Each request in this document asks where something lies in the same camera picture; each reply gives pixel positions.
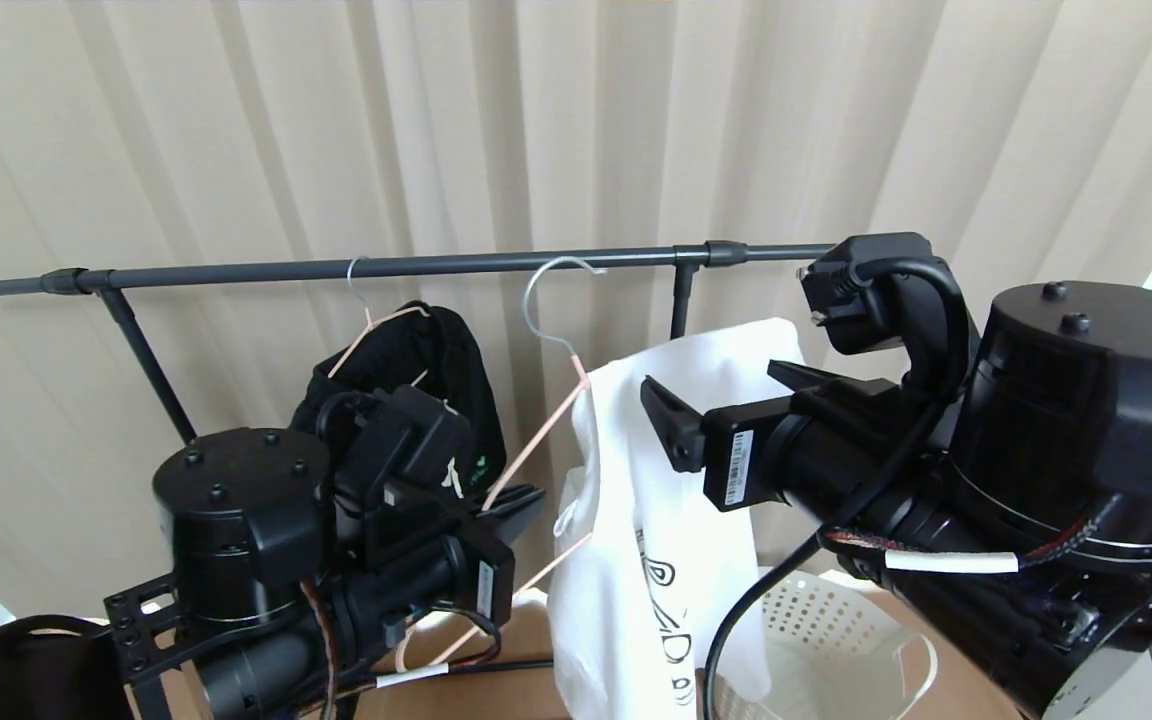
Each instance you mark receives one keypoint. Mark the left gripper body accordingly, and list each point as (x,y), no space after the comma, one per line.
(416,590)

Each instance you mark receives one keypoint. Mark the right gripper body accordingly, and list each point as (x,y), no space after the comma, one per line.
(826,450)

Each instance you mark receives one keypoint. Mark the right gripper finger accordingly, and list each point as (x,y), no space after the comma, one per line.
(676,430)
(806,378)

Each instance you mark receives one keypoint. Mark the white garment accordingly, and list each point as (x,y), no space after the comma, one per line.
(626,500)

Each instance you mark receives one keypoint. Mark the pink clothes hanger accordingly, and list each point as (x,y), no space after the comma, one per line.
(366,330)
(546,425)

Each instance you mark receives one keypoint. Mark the black shorts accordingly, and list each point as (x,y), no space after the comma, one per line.
(456,360)

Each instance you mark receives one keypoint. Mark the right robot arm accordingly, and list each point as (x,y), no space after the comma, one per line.
(1086,450)

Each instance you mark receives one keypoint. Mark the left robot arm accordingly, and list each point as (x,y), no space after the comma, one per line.
(236,520)

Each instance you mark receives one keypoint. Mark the white laundry basket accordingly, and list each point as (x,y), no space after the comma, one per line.
(836,630)

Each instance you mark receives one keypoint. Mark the black clothes rack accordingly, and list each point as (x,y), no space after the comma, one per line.
(436,265)

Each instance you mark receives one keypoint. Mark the beige curtain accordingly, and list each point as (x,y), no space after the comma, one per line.
(536,120)

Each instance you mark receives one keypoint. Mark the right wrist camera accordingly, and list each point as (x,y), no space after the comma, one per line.
(856,290)

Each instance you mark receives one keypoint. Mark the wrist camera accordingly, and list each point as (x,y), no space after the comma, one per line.
(406,440)
(856,290)

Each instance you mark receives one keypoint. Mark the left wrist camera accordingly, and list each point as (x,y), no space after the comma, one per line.
(406,440)

